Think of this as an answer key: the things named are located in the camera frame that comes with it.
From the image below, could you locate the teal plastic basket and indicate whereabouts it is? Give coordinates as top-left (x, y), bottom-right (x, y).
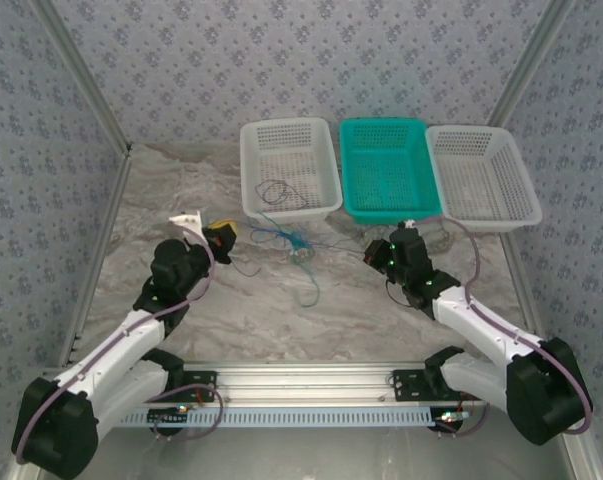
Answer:
top-left (339, 117), bottom-right (445, 226)

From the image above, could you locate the white connector block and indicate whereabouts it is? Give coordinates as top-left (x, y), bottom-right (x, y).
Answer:
top-left (169, 209), bottom-right (206, 237)

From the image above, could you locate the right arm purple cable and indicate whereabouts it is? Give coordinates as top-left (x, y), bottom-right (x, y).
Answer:
top-left (410, 215), bottom-right (595, 439)

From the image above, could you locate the aluminium frame post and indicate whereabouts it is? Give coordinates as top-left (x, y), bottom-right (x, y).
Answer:
top-left (30, 0), bottom-right (134, 156)
top-left (485, 0), bottom-right (577, 129)

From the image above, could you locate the white plastic basket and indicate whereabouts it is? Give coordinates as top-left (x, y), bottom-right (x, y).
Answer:
top-left (239, 117), bottom-right (344, 225)
top-left (424, 124), bottom-right (544, 234)

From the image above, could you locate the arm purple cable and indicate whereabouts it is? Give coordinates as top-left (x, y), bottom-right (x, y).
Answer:
top-left (410, 215), bottom-right (595, 439)
top-left (11, 224), bottom-right (226, 464)

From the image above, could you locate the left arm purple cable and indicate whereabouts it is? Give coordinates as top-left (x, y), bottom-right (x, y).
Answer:
top-left (11, 224), bottom-right (226, 464)

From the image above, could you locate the blue thin cable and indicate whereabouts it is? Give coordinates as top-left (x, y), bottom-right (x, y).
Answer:
top-left (249, 212), bottom-right (367, 254)

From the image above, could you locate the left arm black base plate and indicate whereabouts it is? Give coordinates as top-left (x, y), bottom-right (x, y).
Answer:
top-left (170, 369), bottom-right (219, 404)

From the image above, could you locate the green thin cable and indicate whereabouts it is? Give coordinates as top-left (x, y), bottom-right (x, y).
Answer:
top-left (294, 244), bottom-right (323, 310)

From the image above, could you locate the grey sheet metal panel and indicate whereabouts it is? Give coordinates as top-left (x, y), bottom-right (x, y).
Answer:
top-left (10, 404), bottom-right (600, 480)

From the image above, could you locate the white slotted cable duct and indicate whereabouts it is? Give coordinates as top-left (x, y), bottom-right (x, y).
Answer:
top-left (115, 405), bottom-right (433, 430)

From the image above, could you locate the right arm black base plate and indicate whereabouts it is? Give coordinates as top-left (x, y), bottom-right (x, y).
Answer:
top-left (391, 369), bottom-right (482, 403)

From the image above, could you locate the right gripper black wire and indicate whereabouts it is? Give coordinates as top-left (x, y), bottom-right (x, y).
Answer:
top-left (384, 279), bottom-right (415, 309)

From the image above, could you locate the aluminium frame cross rail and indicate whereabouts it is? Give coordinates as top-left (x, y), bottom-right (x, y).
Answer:
top-left (40, 360), bottom-right (512, 406)

